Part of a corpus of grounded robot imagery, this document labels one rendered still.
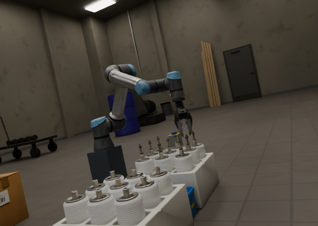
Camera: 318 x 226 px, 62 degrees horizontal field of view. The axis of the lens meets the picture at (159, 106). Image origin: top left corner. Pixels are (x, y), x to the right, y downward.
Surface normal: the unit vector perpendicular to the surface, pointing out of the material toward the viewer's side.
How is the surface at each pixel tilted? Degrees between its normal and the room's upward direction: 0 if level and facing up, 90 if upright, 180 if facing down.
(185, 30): 90
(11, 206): 89
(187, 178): 90
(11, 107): 90
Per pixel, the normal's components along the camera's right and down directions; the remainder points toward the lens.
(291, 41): -0.44, 0.10
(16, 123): 0.87, -0.18
